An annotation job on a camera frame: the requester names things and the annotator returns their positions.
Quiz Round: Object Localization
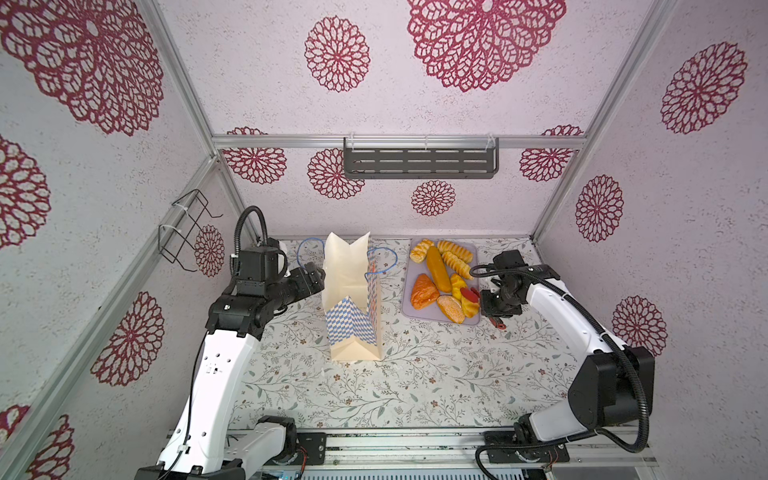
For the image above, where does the yellow bread roll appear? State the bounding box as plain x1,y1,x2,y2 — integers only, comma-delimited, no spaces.
461,297,480,319

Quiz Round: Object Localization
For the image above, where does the checkered paper bakery bag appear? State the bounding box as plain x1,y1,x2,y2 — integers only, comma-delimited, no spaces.
296,233,398,362

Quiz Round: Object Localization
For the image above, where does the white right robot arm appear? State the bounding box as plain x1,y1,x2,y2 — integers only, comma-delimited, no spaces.
469,250,655,478

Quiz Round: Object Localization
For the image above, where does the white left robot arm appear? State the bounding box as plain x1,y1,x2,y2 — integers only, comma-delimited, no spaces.
136,205,325,479

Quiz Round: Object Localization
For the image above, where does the yellow corn bread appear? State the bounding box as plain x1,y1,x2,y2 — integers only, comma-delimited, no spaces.
450,274,468,301

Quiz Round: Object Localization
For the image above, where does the twisted bread lower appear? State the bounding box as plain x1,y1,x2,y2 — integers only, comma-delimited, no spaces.
442,251,474,280

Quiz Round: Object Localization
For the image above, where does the striped bread roll left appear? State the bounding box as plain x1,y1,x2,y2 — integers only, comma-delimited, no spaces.
409,239,434,264

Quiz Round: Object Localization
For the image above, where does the lilac plastic tray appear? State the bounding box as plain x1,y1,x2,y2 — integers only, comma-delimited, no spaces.
401,238,482,326

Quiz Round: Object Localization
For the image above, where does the orange croissant pastry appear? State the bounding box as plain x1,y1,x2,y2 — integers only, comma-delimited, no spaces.
410,274,441,310

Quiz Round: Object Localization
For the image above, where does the black wire wall rack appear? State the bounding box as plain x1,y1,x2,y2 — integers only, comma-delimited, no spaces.
156,189,222,273

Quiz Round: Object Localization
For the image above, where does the grey wall shelf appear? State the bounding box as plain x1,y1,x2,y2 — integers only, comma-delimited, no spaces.
342,138,499,180

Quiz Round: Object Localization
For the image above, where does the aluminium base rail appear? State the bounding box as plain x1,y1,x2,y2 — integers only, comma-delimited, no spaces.
254,427,665,479

